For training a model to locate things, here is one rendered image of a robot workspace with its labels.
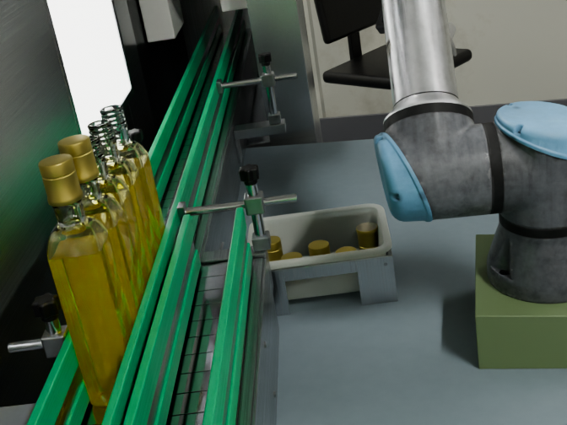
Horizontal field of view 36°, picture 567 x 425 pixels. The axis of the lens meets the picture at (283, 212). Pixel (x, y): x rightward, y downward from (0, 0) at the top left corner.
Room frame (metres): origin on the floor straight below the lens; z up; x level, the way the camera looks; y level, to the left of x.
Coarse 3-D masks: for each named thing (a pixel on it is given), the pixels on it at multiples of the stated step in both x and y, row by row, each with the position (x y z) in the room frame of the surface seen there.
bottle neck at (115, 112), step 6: (102, 108) 1.06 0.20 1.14; (108, 108) 1.06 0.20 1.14; (114, 108) 1.06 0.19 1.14; (120, 108) 1.05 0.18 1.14; (102, 114) 1.04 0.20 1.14; (108, 114) 1.04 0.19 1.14; (114, 114) 1.04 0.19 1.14; (120, 114) 1.04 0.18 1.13; (114, 120) 1.04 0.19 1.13; (120, 120) 1.04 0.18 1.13; (126, 120) 1.05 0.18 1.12; (114, 126) 1.04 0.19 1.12; (120, 126) 1.04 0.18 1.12; (126, 126) 1.05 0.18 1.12; (120, 132) 1.04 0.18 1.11; (126, 132) 1.05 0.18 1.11; (120, 138) 1.04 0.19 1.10; (126, 138) 1.04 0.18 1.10; (120, 144) 1.04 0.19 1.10; (126, 144) 1.04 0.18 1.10
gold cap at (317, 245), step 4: (316, 240) 1.25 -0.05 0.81; (320, 240) 1.25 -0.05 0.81; (324, 240) 1.25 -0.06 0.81; (312, 244) 1.24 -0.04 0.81; (316, 244) 1.24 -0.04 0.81; (320, 244) 1.24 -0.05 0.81; (324, 244) 1.23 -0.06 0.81; (328, 244) 1.23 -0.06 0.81; (308, 248) 1.24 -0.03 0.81; (312, 248) 1.23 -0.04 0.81; (316, 248) 1.22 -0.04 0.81; (320, 248) 1.22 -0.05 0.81; (324, 248) 1.22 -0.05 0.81; (328, 248) 1.23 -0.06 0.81; (312, 252) 1.22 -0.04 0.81; (316, 252) 1.22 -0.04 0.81; (320, 252) 1.22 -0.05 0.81; (324, 252) 1.22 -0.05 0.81; (328, 252) 1.23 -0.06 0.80
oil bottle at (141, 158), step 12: (132, 144) 1.05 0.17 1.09; (132, 156) 1.03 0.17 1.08; (144, 156) 1.05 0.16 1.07; (144, 168) 1.03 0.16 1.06; (144, 180) 1.03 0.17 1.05; (144, 192) 1.02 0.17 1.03; (156, 192) 1.07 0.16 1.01; (156, 204) 1.05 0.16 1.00; (156, 216) 1.04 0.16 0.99; (156, 228) 1.03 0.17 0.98; (156, 240) 1.02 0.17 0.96
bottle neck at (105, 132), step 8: (104, 120) 1.00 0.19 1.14; (88, 128) 0.99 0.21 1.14; (96, 128) 0.98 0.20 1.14; (104, 128) 0.98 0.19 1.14; (112, 128) 0.99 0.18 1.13; (104, 136) 0.98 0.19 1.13; (112, 136) 0.99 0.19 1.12; (104, 144) 0.98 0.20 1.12; (112, 144) 0.98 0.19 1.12; (104, 152) 0.98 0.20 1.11; (112, 152) 0.98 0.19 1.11; (112, 160) 0.98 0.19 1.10
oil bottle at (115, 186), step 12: (108, 180) 0.93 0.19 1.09; (120, 180) 0.94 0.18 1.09; (108, 192) 0.91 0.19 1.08; (120, 192) 0.92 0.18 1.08; (132, 204) 0.95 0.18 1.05; (132, 216) 0.94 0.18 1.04; (132, 228) 0.93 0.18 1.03; (132, 240) 0.92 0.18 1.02; (144, 252) 0.95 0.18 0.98; (144, 264) 0.94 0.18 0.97; (144, 276) 0.93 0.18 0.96; (144, 288) 0.92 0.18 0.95
